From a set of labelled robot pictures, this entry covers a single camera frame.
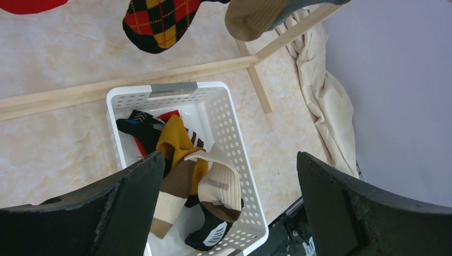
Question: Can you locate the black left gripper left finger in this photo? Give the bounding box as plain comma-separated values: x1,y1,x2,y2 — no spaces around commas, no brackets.
1,152,165,255

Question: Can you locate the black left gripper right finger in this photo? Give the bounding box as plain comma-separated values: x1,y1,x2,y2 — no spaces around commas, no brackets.
297,152,451,255

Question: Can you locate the beige brown sock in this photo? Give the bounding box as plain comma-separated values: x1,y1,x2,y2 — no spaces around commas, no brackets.
150,143,242,239

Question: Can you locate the red character sock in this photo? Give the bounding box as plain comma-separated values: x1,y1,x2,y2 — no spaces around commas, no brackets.
130,110,180,157

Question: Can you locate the black blue sock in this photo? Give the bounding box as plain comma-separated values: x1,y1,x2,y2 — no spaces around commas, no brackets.
116,110,243,251

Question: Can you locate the mustard striped sock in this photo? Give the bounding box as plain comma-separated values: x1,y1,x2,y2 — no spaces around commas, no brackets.
156,115,208,195

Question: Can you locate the beige cloth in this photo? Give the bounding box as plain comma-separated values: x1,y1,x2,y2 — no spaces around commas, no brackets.
286,23,359,178

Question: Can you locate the white plastic basket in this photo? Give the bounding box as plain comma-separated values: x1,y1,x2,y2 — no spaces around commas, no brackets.
106,82,269,255

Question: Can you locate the argyle red yellow sock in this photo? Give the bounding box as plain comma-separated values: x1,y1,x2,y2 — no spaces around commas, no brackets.
122,0,232,55

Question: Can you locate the grey sock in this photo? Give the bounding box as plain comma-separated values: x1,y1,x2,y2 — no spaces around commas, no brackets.
267,0,351,31

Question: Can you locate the tan brown sock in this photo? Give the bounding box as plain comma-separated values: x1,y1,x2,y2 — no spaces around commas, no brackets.
225,0,289,42

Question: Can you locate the red white patterned sock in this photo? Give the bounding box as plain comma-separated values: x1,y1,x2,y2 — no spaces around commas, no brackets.
1,0,68,15

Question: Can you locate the wooden rack frame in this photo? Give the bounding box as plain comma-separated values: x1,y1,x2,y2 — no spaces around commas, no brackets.
1,4,341,121

